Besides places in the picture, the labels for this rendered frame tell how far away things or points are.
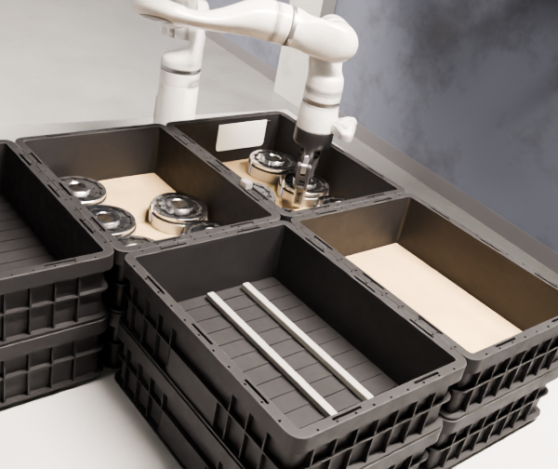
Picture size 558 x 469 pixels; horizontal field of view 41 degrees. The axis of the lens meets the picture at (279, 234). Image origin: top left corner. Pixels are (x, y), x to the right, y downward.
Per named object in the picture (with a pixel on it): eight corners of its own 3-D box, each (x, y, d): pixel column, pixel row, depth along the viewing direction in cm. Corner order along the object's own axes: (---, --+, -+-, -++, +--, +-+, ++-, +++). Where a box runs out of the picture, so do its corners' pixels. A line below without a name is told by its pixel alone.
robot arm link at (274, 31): (286, 52, 129) (298, 2, 128) (131, 10, 120) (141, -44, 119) (272, 54, 137) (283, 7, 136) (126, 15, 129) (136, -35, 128)
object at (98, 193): (37, 182, 134) (37, 180, 134) (90, 175, 140) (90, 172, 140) (61, 209, 127) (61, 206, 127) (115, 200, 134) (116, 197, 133)
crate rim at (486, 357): (283, 230, 124) (285, 218, 123) (405, 202, 143) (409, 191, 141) (468, 377, 99) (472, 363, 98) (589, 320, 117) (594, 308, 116)
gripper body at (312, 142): (300, 112, 147) (291, 155, 152) (293, 126, 140) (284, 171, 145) (338, 120, 147) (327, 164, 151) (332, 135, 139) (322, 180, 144)
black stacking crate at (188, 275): (114, 323, 111) (120, 258, 106) (272, 279, 129) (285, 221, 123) (276, 517, 86) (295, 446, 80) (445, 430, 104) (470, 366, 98)
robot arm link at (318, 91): (297, 88, 145) (307, 106, 137) (312, 8, 137) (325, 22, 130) (331, 92, 147) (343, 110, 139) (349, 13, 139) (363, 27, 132)
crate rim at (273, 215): (10, 151, 132) (11, 138, 131) (161, 133, 150) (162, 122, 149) (118, 268, 106) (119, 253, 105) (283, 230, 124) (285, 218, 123)
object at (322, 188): (270, 176, 154) (271, 173, 153) (309, 171, 159) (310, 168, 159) (298, 199, 147) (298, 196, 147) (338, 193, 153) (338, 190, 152)
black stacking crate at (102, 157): (11, 199, 136) (12, 141, 131) (155, 177, 154) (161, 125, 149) (113, 321, 111) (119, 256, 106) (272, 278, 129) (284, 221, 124)
